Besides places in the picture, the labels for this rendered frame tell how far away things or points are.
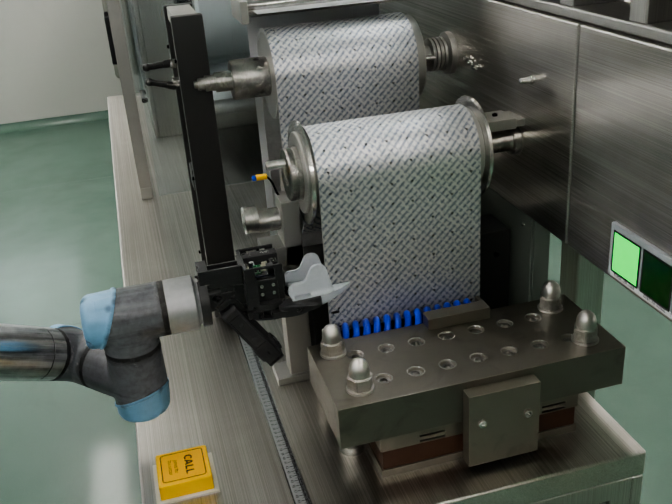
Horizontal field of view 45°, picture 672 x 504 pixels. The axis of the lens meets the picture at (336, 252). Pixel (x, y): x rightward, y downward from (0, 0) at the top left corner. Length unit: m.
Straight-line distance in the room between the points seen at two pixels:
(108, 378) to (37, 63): 5.62
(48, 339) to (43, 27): 5.55
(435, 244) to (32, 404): 2.16
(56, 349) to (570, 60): 0.78
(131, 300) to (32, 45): 5.64
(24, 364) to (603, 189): 0.78
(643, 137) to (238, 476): 0.67
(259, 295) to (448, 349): 0.27
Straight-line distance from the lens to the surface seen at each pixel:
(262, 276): 1.10
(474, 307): 1.19
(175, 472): 1.13
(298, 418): 1.23
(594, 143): 1.07
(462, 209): 1.18
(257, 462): 1.16
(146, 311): 1.09
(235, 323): 1.12
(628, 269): 1.03
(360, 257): 1.15
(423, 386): 1.05
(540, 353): 1.12
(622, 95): 1.01
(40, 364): 1.17
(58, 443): 2.88
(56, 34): 6.64
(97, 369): 1.18
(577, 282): 1.50
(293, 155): 1.12
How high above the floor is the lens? 1.63
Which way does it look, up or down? 25 degrees down
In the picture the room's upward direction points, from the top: 4 degrees counter-clockwise
